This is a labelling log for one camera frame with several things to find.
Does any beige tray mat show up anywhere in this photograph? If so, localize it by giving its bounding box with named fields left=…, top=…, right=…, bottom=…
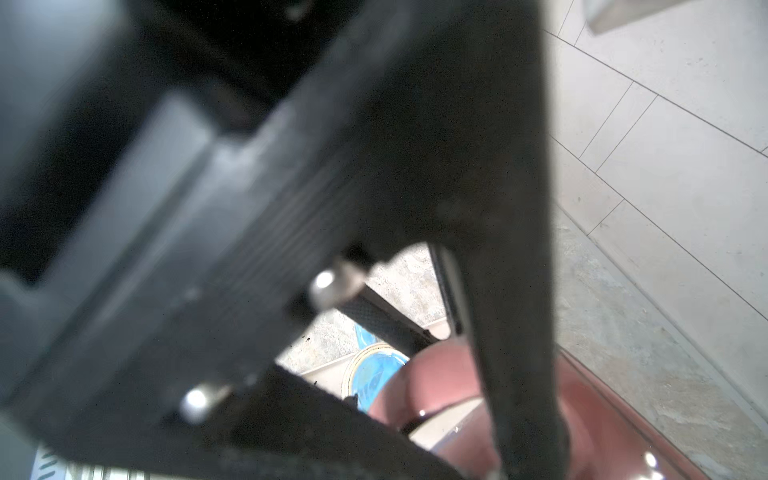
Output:
left=300, top=318, right=450, bottom=398

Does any pink patterned mug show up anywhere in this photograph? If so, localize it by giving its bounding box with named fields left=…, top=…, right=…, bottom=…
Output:
left=368, top=337, right=706, bottom=479

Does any blue patterned mug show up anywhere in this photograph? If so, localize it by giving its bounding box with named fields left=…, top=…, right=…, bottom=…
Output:
left=341, top=325, right=409, bottom=412

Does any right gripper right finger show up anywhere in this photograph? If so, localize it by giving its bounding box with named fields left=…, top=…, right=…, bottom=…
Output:
left=359, top=1, right=568, bottom=479

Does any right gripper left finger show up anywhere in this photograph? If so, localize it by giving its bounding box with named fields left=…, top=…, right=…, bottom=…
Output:
left=1, top=1, right=468, bottom=479

